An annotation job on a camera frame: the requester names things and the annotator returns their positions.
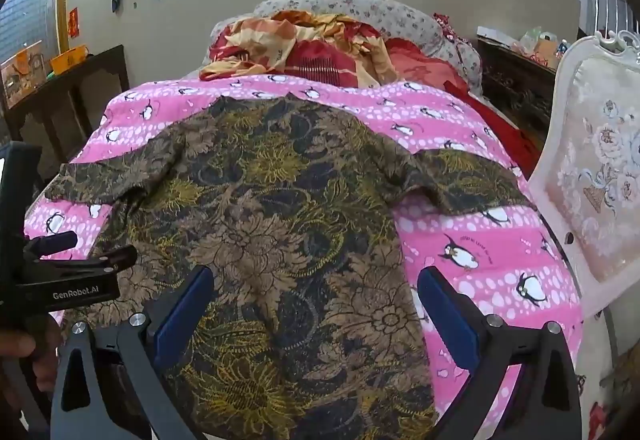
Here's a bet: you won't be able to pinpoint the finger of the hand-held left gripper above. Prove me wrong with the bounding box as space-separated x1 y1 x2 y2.
25 230 79 255
42 244 139 278

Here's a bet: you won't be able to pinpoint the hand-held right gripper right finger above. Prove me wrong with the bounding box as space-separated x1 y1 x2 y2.
416 266 585 440

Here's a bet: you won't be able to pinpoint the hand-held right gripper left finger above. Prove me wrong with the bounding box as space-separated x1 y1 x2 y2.
50 264 216 440

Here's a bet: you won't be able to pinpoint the brown gold floral shirt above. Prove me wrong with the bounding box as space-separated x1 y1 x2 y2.
45 93 532 440

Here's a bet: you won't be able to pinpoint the person's left hand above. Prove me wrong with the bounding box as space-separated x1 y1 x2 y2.
0 317 62 402

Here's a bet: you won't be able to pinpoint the pink penguin blanket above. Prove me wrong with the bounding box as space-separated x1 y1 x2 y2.
22 73 587 440

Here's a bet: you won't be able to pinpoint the dark wooden cabinet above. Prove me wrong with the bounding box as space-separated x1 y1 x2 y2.
0 44 131 182

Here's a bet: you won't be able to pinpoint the brown printed box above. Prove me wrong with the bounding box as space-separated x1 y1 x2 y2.
0 40 44 97

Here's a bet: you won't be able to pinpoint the orange box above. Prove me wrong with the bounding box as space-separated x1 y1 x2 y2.
50 46 91 76

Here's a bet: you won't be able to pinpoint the red bed sheet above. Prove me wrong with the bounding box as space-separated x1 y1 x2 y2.
450 79 542 179

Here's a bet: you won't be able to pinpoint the white floral upholstered chair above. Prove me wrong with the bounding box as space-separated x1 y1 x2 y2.
527 30 640 321

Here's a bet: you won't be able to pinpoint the grilled window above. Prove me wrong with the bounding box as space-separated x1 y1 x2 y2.
0 0 64 67

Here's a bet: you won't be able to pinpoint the dark carved wooden nightstand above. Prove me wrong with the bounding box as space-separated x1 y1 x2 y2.
475 36 562 142

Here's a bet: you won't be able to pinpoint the salmon red pillow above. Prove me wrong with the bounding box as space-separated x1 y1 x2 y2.
382 38 469 94

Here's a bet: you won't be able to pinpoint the clear plastic bags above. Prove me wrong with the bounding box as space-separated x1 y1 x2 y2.
517 25 572 70

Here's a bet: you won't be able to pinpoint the red orange floral quilt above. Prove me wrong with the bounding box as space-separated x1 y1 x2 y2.
199 10 402 90

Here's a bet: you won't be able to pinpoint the red patterned cloth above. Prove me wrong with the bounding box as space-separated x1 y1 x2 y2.
432 13 472 44

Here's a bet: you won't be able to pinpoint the grey floral pillow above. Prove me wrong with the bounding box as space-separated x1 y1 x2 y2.
252 0 484 87

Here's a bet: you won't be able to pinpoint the white stair railing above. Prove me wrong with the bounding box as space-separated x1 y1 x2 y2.
582 0 640 42

